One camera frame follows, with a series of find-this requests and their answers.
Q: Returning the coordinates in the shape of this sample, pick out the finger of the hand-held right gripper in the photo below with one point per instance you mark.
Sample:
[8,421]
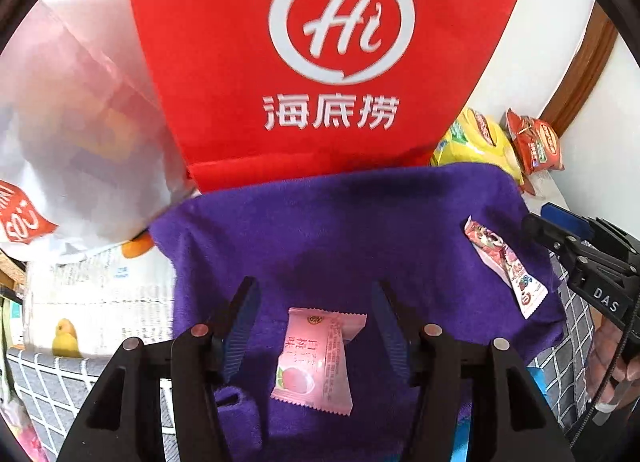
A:
[547,234]
[567,222]

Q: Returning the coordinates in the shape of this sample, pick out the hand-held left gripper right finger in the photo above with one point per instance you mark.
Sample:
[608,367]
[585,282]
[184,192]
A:
[395,337]

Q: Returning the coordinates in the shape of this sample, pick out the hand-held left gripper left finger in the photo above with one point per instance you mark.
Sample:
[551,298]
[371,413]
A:
[241,342]

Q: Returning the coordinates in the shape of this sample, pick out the light pink peach snack packet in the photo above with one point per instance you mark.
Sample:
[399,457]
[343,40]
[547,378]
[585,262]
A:
[320,357]

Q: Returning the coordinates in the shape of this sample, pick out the person's right hand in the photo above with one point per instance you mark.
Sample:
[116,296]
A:
[612,367]

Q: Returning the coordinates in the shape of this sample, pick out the red chips bag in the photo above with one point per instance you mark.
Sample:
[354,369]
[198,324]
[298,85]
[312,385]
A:
[542,144]

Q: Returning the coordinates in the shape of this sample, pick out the yellow chips bag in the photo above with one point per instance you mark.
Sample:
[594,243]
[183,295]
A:
[475,141]

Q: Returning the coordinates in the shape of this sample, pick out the purple cloth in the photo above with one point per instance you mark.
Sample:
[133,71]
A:
[325,232]

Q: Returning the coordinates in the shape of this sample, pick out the light blue packet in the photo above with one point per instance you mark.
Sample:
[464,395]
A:
[539,382]

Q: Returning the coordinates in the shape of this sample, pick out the grey checked cloth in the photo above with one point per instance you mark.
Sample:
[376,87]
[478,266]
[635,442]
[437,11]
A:
[50,382]

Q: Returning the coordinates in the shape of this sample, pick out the wooden furniture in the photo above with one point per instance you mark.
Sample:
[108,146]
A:
[7,282]

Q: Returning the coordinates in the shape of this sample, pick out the white plastic bag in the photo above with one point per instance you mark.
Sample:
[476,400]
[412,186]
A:
[75,141]

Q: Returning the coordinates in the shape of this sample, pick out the red paper bag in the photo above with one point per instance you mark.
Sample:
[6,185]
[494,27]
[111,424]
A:
[225,66]

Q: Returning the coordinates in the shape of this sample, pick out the wooden door frame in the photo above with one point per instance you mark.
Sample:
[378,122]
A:
[585,66]

